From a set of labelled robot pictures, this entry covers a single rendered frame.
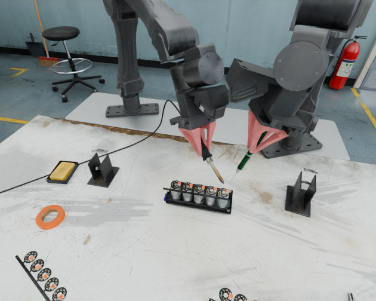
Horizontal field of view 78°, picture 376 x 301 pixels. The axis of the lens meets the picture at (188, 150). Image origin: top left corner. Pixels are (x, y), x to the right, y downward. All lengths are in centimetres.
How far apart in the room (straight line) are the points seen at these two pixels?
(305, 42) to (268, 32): 272
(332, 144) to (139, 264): 68
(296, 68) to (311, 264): 40
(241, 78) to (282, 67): 6
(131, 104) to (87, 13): 279
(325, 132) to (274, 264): 54
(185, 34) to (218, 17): 251
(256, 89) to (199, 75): 11
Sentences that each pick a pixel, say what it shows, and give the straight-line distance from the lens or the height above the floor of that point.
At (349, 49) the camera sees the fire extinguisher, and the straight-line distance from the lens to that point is 307.
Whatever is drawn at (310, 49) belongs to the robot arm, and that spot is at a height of 114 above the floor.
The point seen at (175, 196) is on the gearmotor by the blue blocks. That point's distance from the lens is 56.
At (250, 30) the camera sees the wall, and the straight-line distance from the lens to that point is 302.
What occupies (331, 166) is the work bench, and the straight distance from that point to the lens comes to 80.
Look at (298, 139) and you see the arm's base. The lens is 76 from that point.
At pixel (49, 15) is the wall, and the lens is 397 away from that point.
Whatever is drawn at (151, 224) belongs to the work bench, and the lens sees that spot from 57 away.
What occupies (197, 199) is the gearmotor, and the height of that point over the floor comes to 79.
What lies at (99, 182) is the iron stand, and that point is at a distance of 67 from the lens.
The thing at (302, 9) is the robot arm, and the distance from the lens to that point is 40.
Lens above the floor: 123
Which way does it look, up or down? 41 degrees down
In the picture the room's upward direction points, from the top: straight up
